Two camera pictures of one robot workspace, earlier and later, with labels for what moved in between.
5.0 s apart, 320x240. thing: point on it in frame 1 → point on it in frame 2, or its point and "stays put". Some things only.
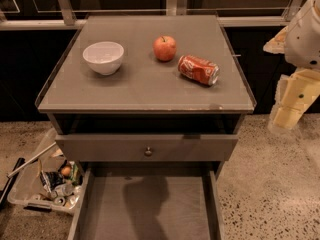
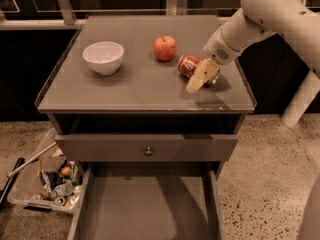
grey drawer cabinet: (151, 106) stays put
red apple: (164, 48) stays put
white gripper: (302, 44) → (218, 49)
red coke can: (198, 69) stays put
